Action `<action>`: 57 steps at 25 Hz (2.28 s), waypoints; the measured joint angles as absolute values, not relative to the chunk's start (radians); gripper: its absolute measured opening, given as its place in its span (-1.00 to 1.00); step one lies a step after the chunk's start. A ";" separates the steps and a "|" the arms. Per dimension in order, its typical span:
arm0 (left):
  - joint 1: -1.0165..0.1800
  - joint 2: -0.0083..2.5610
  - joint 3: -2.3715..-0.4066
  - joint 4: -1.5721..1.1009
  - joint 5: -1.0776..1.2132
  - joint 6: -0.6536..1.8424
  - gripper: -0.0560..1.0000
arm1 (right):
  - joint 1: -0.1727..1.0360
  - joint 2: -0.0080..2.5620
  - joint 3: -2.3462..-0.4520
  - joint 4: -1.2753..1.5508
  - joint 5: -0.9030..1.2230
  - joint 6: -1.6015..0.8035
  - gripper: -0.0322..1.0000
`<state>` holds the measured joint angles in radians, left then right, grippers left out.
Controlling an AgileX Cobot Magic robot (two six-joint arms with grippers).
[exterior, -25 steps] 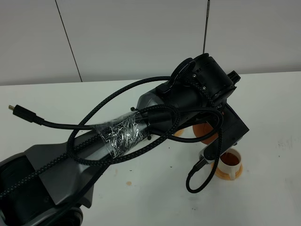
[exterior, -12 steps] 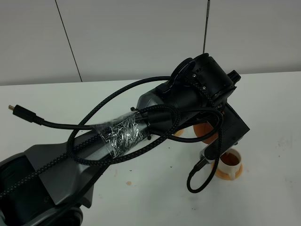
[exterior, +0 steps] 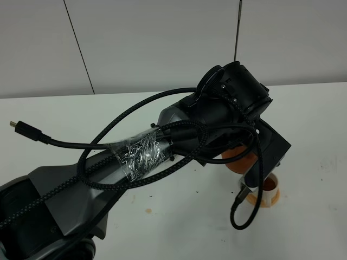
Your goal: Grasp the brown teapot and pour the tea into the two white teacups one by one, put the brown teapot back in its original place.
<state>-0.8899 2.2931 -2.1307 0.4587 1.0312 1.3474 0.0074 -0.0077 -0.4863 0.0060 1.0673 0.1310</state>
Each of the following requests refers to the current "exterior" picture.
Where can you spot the white teacup on right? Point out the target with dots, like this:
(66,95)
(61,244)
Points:
(271,182)

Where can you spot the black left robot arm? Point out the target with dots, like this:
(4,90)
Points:
(55,212)

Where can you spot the brown clay teapot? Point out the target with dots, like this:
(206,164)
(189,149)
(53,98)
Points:
(244,164)

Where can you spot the orange saucer on right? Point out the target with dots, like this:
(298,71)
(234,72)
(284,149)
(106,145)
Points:
(269,198)

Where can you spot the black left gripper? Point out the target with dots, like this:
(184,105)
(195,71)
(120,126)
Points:
(228,149)

